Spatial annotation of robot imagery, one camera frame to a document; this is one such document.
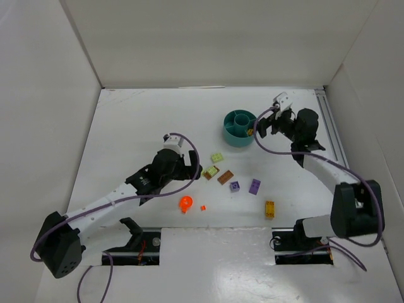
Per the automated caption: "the purple square lego brick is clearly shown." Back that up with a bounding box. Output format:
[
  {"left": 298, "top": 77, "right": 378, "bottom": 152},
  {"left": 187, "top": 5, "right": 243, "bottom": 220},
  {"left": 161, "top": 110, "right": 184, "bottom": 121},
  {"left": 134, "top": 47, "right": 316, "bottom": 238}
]
[{"left": 230, "top": 181, "right": 241, "bottom": 193}]

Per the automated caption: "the purple curved lego brick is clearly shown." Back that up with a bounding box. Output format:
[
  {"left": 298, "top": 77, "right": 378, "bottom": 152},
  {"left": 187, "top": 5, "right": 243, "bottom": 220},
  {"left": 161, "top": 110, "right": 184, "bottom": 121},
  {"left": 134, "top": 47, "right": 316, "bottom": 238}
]
[{"left": 249, "top": 179, "right": 261, "bottom": 196}]

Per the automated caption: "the yellow long lego brick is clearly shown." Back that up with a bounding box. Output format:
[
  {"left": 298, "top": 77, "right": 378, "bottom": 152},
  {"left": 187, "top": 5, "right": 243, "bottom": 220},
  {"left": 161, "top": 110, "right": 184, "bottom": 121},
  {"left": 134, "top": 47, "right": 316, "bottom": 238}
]
[{"left": 265, "top": 201, "right": 275, "bottom": 220}]

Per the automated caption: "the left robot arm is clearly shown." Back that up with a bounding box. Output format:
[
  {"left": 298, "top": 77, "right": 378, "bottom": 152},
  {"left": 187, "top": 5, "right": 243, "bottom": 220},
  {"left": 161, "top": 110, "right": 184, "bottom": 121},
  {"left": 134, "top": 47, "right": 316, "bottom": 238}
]
[{"left": 31, "top": 148, "right": 202, "bottom": 278}]

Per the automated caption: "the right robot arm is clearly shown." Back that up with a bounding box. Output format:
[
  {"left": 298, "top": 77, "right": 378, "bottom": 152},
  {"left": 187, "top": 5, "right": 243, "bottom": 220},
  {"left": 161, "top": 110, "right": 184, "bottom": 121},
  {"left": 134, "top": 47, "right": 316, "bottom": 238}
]
[{"left": 253, "top": 106, "right": 385, "bottom": 251}]

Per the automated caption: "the brown lego plate under green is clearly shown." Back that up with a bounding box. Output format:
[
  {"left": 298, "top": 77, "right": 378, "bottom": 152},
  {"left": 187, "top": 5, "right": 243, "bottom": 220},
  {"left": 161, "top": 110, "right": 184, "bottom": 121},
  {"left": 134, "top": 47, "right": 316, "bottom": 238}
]
[{"left": 203, "top": 172, "right": 215, "bottom": 180}]

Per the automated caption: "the teal round divided container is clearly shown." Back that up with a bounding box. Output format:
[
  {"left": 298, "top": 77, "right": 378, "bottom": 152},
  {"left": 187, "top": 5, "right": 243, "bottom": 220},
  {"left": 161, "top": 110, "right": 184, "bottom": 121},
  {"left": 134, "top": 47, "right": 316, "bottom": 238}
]
[{"left": 223, "top": 109, "right": 256, "bottom": 148}]

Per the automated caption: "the light green curved lego brick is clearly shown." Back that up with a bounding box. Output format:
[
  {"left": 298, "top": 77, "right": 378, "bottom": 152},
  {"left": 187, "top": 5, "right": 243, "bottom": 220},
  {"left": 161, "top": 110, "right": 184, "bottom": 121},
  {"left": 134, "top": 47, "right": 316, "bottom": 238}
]
[{"left": 211, "top": 153, "right": 224, "bottom": 163}]

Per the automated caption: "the brown flat lego plate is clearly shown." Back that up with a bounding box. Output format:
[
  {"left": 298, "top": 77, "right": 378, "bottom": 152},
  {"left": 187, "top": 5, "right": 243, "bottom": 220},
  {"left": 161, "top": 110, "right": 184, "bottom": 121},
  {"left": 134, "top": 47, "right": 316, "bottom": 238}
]
[{"left": 217, "top": 170, "right": 234, "bottom": 185}]

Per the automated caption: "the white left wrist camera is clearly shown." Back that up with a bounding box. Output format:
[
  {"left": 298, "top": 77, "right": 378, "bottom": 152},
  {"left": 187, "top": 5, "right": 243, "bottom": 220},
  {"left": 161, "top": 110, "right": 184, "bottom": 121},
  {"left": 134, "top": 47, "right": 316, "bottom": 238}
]
[{"left": 163, "top": 134, "right": 184, "bottom": 156}]

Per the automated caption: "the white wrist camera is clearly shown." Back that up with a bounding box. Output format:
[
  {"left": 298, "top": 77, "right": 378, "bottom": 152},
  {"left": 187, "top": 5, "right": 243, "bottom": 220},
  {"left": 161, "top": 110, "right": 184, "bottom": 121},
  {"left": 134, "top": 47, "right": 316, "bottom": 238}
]
[
  {"left": 273, "top": 92, "right": 292, "bottom": 120},
  {"left": 163, "top": 134, "right": 184, "bottom": 156}
]

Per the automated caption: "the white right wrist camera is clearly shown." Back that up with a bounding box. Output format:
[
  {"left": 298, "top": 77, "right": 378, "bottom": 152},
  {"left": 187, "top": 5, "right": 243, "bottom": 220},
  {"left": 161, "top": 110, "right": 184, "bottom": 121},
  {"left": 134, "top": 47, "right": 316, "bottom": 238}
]
[{"left": 273, "top": 92, "right": 292, "bottom": 120}]

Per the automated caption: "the orange plastic ring disc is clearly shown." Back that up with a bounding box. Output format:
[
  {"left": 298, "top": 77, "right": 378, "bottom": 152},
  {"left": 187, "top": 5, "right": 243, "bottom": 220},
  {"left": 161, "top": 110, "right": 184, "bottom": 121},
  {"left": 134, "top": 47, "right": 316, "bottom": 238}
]
[{"left": 179, "top": 196, "right": 193, "bottom": 213}]

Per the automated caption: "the aluminium rail at right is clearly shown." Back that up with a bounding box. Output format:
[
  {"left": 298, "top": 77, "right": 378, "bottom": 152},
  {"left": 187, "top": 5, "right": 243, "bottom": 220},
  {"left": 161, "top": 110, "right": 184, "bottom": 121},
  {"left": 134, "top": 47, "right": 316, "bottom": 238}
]
[{"left": 314, "top": 88, "right": 349, "bottom": 168}]

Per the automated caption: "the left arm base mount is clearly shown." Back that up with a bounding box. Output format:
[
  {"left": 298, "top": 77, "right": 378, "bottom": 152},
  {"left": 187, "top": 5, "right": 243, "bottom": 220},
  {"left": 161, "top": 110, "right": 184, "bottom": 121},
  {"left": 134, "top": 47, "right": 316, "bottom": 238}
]
[{"left": 107, "top": 217, "right": 162, "bottom": 266}]

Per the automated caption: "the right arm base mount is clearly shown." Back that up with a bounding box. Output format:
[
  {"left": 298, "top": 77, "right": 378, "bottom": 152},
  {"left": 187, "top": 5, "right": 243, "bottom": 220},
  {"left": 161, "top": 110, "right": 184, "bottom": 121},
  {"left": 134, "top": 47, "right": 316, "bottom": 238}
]
[{"left": 270, "top": 229, "right": 333, "bottom": 265}]

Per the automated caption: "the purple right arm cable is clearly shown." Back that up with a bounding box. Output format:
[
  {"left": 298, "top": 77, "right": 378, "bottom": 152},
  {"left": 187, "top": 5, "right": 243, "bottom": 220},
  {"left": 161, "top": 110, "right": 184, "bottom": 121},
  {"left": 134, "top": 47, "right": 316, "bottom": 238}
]
[{"left": 252, "top": 106, "right": 386, "bottom": 272}]

